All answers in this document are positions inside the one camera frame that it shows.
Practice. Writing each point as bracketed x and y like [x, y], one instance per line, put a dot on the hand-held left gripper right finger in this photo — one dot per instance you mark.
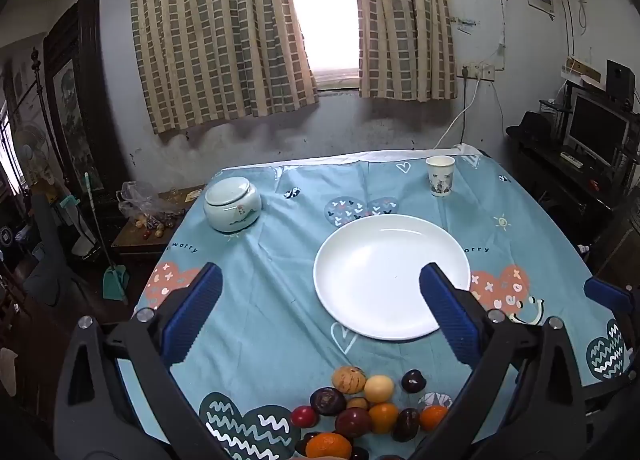
[447, 310]

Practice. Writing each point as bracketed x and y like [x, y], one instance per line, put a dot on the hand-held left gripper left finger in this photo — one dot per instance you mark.
[197, 310]

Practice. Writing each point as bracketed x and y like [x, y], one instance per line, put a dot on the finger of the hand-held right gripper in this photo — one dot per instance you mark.
[607, 295]

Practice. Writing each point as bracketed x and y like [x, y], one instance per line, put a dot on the dark purple plum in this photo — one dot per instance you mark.
[405, 425]
[359, 454]
[301, 446]
[413, 381]

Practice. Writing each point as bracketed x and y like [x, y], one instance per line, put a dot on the white round plate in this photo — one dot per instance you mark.
[370, 260]

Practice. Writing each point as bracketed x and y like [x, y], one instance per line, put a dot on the pale yellow plum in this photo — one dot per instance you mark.
[378, 389]

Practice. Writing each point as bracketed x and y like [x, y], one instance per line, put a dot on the small orange tangerine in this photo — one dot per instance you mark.
[383, 418]
[433, 418]

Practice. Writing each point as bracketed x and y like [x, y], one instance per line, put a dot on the tan striped apple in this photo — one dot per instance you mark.
[350, 380]

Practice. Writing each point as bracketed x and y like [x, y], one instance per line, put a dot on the small yellow longan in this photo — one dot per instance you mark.
[358, 402]

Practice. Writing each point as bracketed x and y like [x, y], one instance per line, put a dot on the dark red plum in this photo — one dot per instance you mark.
[352, 423]

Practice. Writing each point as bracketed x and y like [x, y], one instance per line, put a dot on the dark purple mangosteen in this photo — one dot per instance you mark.
[327, 400]

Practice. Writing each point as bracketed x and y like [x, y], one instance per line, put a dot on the red cherry tomato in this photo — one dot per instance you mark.
[303, 417]

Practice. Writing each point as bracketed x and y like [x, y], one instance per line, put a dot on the large orange mandarin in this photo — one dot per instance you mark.
[328, 446]

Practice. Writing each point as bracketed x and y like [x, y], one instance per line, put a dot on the brown wooden side table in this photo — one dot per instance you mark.
[140, 245]

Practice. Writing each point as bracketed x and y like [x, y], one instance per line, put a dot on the pale green lidded ceramic jar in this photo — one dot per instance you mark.
[232, 210]

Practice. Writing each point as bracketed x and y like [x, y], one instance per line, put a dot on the dark wooden desk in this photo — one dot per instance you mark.
[565, 185]

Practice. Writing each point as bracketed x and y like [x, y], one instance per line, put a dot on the clear plastic bag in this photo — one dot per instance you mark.
[140, 200]

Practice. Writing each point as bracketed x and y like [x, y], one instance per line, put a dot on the printed paper cup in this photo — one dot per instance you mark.
[441, 178]

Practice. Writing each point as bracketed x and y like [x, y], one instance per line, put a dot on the white power strip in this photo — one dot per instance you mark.
[466, 149]

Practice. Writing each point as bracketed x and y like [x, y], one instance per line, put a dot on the grey chair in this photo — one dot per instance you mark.
[45, 245]

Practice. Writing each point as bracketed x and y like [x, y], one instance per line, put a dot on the computer monitor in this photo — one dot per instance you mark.
[595, 128]

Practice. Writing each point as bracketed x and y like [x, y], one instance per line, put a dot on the black hat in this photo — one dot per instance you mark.
[530, 128]

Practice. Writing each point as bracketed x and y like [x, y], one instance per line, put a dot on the black speaker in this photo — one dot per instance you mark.
[620, 80]

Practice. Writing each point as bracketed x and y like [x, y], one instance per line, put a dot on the white long box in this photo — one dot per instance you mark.
[580, 69]

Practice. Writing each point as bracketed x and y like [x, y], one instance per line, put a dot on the standing fan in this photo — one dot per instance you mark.
[31, 150]

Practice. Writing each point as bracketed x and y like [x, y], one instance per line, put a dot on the dark wooden framed painting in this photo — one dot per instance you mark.
[80, 90]

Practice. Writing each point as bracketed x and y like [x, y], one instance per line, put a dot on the wide checked curtain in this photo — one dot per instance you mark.
[215, 30]

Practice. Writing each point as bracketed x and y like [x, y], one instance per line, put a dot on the narrow checked curtain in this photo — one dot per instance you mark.
[405, 20]

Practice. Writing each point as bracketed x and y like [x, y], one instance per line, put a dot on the bright window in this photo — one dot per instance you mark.
[325, 5]

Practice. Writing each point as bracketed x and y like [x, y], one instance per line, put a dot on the white wall socket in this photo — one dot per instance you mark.
[476, 72]

